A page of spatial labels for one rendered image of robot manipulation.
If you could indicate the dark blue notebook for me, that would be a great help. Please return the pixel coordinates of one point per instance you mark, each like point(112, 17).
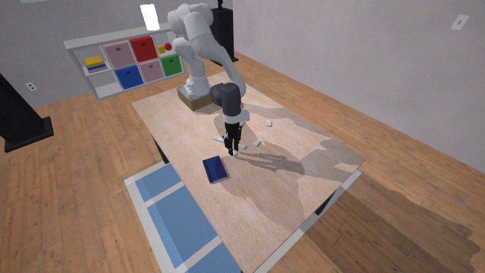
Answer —
point(214, 169)

